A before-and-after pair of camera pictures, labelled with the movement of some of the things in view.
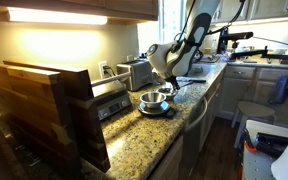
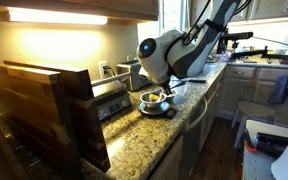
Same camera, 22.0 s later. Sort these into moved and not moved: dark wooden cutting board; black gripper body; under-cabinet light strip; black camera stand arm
Moved: black gripper body
Not moved: under-cabinet light strip; dark wooden cutting board; black camera stand arm
